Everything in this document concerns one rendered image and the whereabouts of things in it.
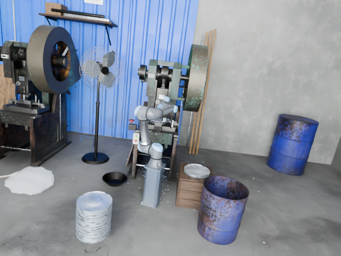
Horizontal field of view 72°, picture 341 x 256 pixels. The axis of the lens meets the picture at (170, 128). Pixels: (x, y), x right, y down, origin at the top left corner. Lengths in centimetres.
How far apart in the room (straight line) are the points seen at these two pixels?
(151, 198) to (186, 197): 38
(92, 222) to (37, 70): 179
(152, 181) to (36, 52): 188
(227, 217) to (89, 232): 115
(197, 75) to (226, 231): 158
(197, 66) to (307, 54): 249
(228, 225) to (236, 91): 265
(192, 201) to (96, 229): 105
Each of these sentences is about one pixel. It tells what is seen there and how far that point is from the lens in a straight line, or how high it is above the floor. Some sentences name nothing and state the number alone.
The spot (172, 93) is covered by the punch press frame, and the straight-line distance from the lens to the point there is 293.
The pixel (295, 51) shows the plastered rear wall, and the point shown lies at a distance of 464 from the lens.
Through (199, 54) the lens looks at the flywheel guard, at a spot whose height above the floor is 162.
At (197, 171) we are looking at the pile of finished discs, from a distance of 266.
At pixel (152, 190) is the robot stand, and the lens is 255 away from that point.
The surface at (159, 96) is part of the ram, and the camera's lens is 299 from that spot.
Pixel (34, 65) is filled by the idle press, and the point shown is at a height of 128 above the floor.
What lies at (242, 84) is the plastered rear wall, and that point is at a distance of 436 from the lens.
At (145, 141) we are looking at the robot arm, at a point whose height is 70.
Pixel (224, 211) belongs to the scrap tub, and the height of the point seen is 36.
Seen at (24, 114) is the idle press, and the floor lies 65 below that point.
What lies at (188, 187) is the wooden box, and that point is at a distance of 259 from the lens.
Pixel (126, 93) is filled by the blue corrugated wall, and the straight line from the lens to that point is 428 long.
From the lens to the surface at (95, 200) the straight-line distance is 218.
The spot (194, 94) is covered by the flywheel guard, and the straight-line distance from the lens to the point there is 269.
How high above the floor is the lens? 153
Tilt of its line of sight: 16 degrees down
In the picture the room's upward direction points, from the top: 7 degrees clockwise
